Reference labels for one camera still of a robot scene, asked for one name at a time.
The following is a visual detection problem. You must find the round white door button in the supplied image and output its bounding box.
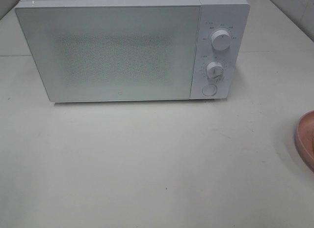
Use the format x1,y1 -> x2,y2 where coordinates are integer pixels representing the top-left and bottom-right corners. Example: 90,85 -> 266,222
202,85 -> 217,96

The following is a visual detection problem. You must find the white microwave door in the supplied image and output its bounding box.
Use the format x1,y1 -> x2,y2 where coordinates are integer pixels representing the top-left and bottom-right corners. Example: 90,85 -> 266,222
16,6 -> 200,102

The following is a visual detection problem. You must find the pink round plate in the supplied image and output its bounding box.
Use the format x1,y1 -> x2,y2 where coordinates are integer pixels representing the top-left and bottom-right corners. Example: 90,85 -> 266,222
295,111 -> 314,171

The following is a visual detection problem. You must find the sandwich with lettuce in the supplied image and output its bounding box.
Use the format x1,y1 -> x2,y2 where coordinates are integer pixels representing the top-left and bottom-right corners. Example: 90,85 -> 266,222
311,134 -> 314,155

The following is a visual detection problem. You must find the lower white timer knob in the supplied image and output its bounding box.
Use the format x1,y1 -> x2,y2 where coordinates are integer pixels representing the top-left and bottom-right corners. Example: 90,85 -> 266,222
206,61 -> 224,79

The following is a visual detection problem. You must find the white microwave oven body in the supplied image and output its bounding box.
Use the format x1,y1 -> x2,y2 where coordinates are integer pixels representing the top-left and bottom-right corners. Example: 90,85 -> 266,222
15,0 -> 250,102

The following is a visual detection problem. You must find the upper white power knob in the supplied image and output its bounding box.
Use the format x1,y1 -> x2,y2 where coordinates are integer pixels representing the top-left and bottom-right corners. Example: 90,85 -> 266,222
211,28 -> 231,51

